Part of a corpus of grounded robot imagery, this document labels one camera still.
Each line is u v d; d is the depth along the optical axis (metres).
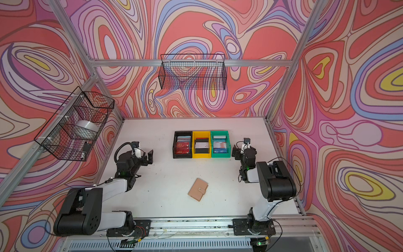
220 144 1.02
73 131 0.72
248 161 0.73
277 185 0.47
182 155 0.98
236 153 0.86
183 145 1.02
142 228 0.73
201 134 1.02
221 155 0.96
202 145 1.02
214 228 0.75
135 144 0.77
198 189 0.84
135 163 0.74
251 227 0.67
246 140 0.82
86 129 0.70
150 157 0.83
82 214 0.43
